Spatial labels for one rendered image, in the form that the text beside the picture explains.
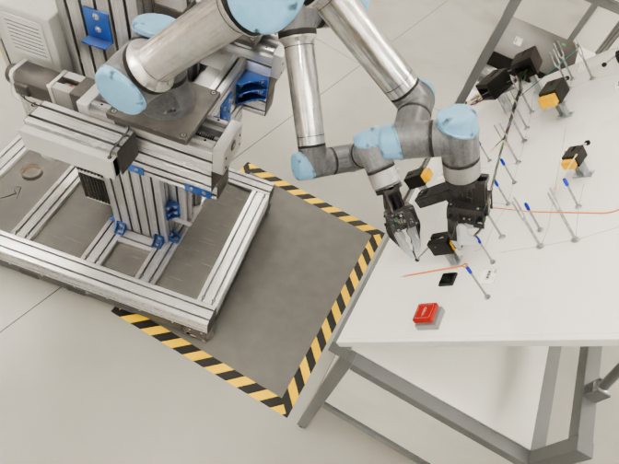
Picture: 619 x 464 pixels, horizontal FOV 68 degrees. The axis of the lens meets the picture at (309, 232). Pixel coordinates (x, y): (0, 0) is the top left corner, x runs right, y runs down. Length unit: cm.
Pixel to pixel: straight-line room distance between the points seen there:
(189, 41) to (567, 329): 87
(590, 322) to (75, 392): 184
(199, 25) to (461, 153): 54
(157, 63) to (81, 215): 141
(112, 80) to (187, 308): 114
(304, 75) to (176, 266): 119
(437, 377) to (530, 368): 30
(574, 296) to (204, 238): 160
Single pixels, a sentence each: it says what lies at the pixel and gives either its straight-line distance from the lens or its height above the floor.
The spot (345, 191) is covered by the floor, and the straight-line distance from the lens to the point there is 276.
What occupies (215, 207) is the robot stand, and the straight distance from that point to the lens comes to 229.
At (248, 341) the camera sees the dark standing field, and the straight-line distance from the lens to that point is 217.
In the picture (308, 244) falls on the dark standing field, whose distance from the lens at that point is 247.
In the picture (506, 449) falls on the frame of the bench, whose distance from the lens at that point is 144.
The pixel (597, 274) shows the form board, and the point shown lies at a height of 137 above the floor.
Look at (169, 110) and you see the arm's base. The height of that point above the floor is 119.
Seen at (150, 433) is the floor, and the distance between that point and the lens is 207.
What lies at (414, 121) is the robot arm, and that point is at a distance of 97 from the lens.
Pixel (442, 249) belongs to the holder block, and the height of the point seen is 115.
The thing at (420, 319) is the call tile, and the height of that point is 111.
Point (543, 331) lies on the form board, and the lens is 97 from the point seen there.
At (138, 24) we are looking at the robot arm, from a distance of 119.
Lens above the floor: 201
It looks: 53 degrees down
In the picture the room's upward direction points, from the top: 17 degrees clockwise
